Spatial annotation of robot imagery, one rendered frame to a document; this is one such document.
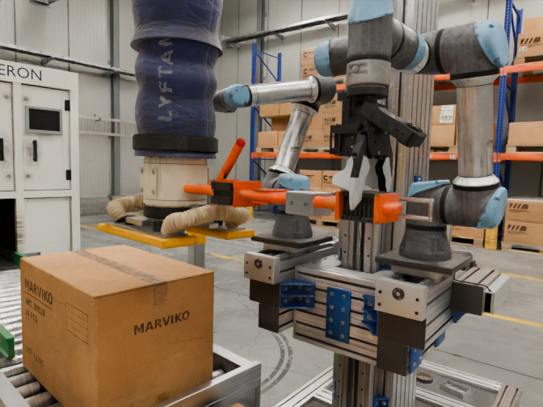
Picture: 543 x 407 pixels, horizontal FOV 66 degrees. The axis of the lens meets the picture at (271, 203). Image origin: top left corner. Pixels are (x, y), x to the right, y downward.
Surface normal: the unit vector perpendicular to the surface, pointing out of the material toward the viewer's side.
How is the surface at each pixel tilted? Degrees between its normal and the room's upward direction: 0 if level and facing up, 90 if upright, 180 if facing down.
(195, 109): 76
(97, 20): 90
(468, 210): 103
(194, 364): 90
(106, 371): 90
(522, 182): 90
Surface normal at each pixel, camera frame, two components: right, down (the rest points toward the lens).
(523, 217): -0.61, 0.04
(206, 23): 0.84, 0.26
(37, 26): 0.78, 0.07
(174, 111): 0.15, -0.18
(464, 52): -0.69, 0.28
